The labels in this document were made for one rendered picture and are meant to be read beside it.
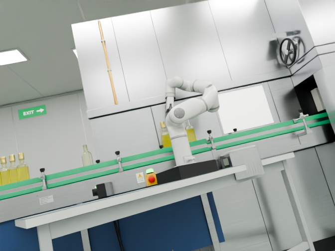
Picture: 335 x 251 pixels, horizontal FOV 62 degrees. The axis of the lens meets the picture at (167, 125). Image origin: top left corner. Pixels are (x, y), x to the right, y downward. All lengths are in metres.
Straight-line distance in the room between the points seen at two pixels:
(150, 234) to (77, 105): 3.90
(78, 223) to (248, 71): 1.72
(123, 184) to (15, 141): 3.99
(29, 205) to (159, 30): 1.58
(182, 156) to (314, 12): 1.43
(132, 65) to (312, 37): 1.31
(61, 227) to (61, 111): 4.31
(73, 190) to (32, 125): 3.80
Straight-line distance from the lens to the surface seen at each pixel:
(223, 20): 2.52
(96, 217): 1.24
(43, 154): 5.37
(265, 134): 2.06
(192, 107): 1.48
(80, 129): 5.25
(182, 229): 1.80
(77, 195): 1.80
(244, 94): 2.26
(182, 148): 1.49
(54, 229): 1.21
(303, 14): 2.30
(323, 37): 2.28
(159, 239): 1.80
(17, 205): 1.92
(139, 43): 2.34
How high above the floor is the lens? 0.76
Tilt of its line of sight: 11 degrees up
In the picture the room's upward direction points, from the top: 14 degrees counter-clockwise
